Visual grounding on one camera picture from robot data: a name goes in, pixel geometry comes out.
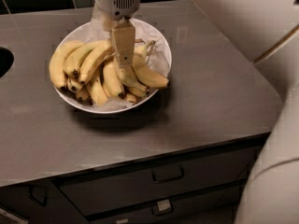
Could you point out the left dark cabinet door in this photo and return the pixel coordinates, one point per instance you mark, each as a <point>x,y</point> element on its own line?
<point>40,203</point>

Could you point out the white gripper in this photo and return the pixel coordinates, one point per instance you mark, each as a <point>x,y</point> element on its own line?
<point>116,2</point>

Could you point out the upper dark drawer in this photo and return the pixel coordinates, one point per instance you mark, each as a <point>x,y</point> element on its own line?
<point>99,195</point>

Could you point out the lower centre yellow banana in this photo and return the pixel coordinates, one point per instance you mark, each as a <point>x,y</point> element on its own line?
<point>95,89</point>

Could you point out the white ceramic bowl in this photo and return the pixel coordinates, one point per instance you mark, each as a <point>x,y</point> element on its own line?
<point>68,96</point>

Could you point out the dark drawer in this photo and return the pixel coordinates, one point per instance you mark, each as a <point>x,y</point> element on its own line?
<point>99,195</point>
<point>175,206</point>

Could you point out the long top yellow banana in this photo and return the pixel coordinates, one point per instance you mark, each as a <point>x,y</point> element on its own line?
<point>93,60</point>

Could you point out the lower dark drawer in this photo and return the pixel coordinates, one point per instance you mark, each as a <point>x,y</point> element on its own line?
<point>175,206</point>

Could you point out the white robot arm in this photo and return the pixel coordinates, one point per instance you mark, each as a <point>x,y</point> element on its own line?
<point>266,33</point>

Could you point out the small lower left banana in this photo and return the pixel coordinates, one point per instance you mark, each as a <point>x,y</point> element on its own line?
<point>74,85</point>

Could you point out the white paper liner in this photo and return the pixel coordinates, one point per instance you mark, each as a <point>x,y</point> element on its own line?
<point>159,60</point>

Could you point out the middle right yellow banana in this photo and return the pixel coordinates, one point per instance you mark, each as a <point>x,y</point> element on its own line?
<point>127,76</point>

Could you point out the leftmost yellow banana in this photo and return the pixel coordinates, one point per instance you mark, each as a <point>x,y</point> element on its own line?
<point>56,66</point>

